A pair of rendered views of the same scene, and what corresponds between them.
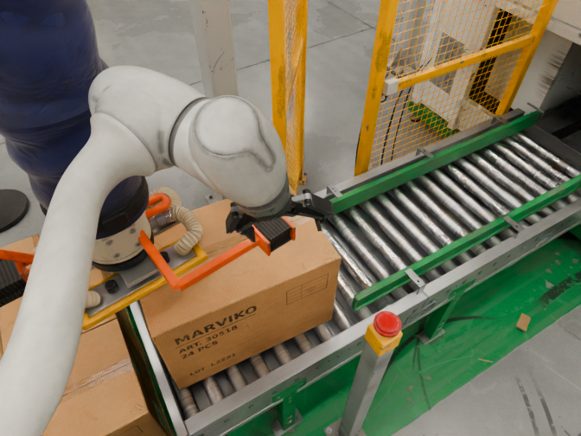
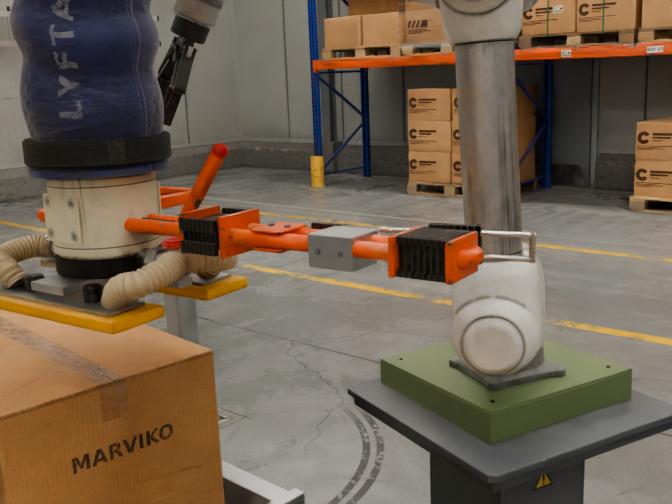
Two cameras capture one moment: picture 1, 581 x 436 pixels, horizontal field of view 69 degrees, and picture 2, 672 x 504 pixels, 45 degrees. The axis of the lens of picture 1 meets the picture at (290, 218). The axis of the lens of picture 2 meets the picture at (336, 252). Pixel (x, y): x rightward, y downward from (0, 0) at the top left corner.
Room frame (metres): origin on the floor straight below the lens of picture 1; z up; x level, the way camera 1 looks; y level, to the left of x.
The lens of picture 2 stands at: (0.69, 1.78, 1.43)
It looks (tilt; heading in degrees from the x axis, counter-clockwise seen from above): 13 degrees down; 253
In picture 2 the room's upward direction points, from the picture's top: 2 degrees counter-clockwise
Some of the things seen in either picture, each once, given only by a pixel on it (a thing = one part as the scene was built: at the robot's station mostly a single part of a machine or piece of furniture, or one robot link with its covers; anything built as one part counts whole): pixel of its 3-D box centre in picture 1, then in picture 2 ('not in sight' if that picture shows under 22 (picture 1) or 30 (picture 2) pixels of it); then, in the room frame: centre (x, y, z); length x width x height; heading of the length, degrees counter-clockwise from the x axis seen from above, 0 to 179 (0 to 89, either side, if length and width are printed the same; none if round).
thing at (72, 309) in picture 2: not in sight; (64, 295); (0.76, 0.50, 1.11); 0.34 x 0.10 x 0.05; 128
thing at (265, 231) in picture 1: (271, 231); not in sight; (0.67, 0.05, 1.22); 0.09 x 0.08 x 0.05; 38
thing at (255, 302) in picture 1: (234, 280); (50, 438); (0.83, 0.20, 0.75); 0.60 x 0.40 x 0.40; 116
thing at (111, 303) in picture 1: (139, 274); (155, 269); (0.61, 0.38, 1.11); 0.34 x 0.10 x 0.05; 128
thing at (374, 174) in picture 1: (359, 191); not in sight; (1.53, -0.35, 0.50); 2.31 x 0.05 x 0.19; 120
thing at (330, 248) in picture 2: not in sight; (343, 248); (0.39, 0.81, 1.21); 0.07 x 0.07 x 0.04; 38
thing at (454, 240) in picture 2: not in sight; (433, 254); (0.31, 0.92, 1.22); 0.08 x 0.07 x 0.05; 128
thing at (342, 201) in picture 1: (424, 159); not in sight; (1.65, -0.68, 0.60); 1.60 x 0.10 x 0.09; 120
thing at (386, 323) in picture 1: (386, 325); (175, 246); (0.51, -0.25, 1.02); 0.07 x 0.07 x 0.04
